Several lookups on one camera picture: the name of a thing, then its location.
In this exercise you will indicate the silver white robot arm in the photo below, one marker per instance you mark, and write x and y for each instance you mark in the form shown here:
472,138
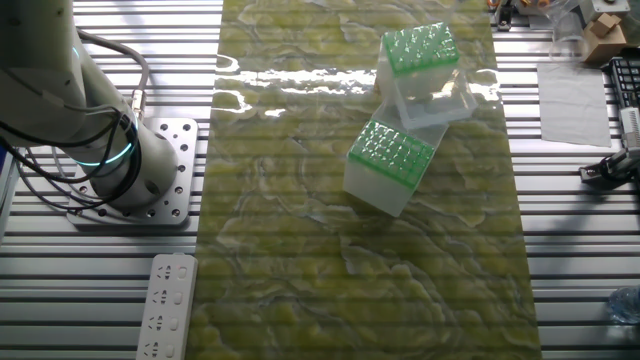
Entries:
50,75

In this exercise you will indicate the clear tip box green rack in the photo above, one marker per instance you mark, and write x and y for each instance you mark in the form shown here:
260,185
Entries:
420,47
375,192

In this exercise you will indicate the green marble patterned mat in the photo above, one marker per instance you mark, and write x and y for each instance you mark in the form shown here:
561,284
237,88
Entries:
300,250

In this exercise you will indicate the white power strip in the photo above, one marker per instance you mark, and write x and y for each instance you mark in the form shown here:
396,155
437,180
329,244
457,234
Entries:
167,320

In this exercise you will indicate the white paper sheet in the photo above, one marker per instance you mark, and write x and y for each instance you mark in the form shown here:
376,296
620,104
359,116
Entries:
575,105

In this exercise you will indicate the clear plastic container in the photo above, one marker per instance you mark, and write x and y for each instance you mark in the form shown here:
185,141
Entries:
567,35

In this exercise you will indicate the brown cardboard box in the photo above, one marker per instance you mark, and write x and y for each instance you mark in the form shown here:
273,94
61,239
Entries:
605,42

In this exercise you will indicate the black keyboard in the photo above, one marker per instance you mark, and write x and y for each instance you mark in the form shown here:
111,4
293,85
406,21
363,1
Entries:
627,82

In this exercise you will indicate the clear water bottle blue cap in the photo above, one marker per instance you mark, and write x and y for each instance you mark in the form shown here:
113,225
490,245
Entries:
627,305

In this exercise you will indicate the grey metal device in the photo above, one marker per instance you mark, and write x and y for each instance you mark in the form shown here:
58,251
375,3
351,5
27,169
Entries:
605,6

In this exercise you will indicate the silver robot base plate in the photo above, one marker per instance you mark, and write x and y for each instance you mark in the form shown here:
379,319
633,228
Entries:
185,150

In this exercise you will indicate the black metal bracket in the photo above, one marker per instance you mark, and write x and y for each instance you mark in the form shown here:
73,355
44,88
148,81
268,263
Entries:
504,17

